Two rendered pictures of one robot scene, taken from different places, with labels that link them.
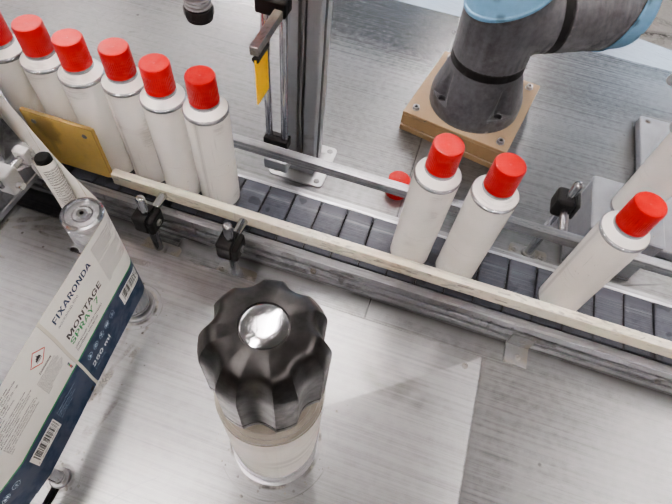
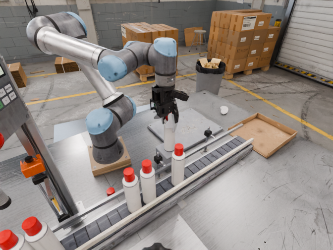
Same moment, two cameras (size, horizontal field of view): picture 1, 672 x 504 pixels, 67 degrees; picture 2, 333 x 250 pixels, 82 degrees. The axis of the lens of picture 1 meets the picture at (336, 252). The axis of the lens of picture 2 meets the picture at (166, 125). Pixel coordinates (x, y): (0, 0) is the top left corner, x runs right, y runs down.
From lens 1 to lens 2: 15 cm
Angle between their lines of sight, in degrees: 37
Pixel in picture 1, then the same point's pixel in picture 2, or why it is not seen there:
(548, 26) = (116, 123)
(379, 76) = (72, 167)
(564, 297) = (179, 179)
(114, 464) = not seen: outside the picture
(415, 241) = (137, 202)
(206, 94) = (36, 226)
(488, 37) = (103, 136)
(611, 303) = (186, 171)
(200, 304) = not seen: outside the picture
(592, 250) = (176, 164)
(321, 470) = not seen: outside the picture
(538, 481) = (216, 227)
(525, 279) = (166, 184)
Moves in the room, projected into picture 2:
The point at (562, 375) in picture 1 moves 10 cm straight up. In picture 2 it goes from (194, 197) to (196, 182)
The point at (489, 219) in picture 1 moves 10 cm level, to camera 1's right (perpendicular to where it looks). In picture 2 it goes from (151, 179) to (172, 162)
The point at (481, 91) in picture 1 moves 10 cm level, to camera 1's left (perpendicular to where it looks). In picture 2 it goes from (111, 149) to (91, 160)
